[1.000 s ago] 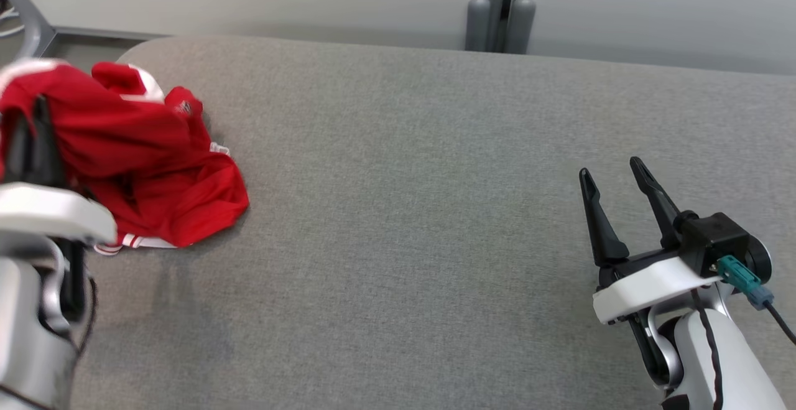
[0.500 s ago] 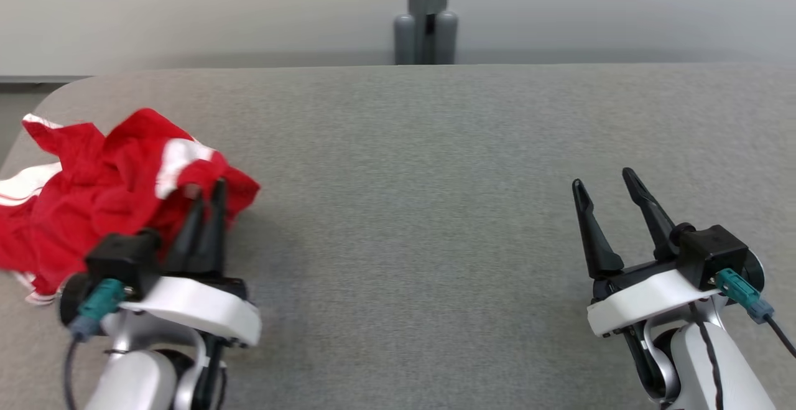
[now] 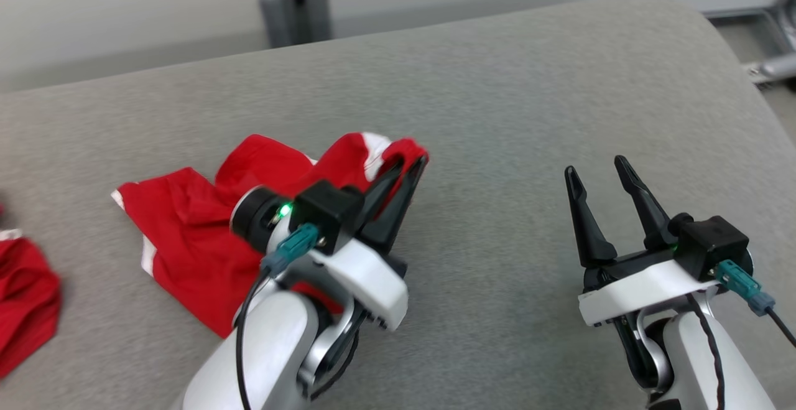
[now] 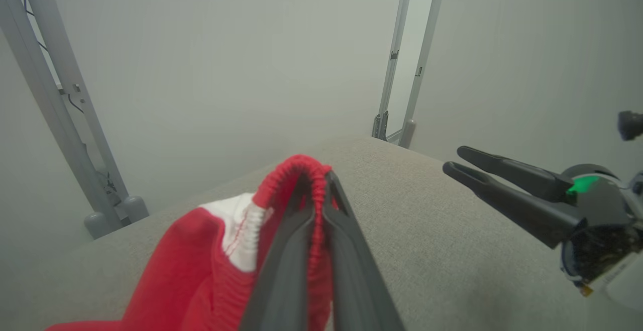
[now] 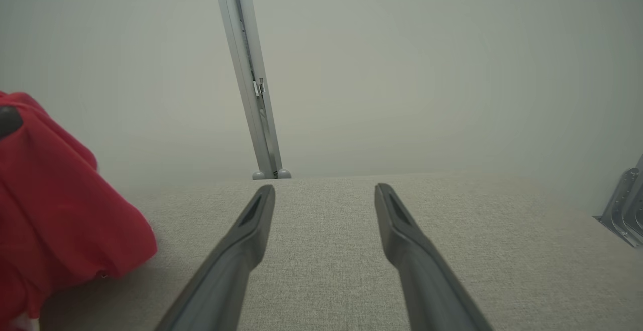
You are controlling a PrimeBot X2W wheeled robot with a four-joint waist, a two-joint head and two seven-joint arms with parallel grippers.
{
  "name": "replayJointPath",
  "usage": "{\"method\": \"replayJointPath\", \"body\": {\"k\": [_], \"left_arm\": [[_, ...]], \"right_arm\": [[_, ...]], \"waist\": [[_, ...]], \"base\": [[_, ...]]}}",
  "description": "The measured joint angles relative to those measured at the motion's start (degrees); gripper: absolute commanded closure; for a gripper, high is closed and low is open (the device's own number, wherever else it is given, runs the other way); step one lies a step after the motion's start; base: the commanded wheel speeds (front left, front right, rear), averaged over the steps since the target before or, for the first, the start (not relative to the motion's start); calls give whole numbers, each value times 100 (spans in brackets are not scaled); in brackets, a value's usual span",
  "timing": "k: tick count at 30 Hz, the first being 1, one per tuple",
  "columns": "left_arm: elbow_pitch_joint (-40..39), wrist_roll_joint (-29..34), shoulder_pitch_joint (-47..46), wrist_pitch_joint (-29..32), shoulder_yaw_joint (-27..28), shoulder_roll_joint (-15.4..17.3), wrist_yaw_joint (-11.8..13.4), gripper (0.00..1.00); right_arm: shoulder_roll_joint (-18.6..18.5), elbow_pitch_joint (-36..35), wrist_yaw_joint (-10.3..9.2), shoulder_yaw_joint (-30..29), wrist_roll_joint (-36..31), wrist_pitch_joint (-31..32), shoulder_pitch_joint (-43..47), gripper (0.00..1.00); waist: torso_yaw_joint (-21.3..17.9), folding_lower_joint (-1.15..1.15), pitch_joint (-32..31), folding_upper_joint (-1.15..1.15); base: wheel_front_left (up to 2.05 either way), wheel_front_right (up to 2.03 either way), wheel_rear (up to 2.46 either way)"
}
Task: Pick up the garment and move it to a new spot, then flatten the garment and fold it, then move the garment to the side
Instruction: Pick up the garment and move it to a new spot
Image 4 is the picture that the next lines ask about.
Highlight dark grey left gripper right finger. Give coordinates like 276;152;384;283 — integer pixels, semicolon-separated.
320;169;405;331

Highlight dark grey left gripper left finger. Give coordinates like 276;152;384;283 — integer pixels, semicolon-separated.
239;174;316;331

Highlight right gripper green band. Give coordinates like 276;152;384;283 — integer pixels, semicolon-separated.
442;145;643;314

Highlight red shorts with white trim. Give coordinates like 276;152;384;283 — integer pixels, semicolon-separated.
45;154;337;331

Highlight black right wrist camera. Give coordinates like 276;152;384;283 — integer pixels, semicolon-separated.
617;111;643;142

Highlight grey metal frame stand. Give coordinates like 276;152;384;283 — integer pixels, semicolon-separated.
0;0;150;240
372;0;449;150

